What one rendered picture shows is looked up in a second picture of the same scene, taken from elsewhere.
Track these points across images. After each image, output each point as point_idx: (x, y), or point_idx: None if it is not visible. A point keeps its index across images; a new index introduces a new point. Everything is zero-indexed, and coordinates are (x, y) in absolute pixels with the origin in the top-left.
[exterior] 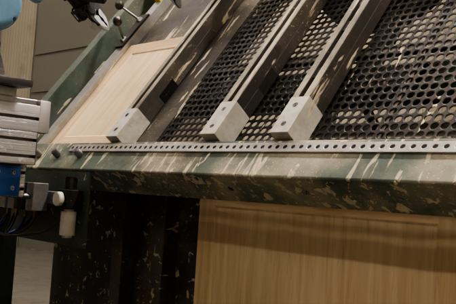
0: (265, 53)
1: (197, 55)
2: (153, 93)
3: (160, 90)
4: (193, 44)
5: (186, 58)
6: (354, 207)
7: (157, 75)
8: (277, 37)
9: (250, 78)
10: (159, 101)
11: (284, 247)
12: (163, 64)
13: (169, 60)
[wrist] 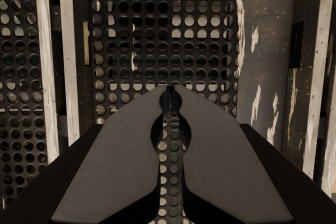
0: (51, 79)
1: (285, 135)
2: (313, 13)
3: (306, 30)
4: (296, 150)
5: (295, 118)
6: None
7: (334, 60)
8: (51, 118)
9: (40, 13)
10: (299, 17)
11: None
12: (335, 88)
13: (328, 104)
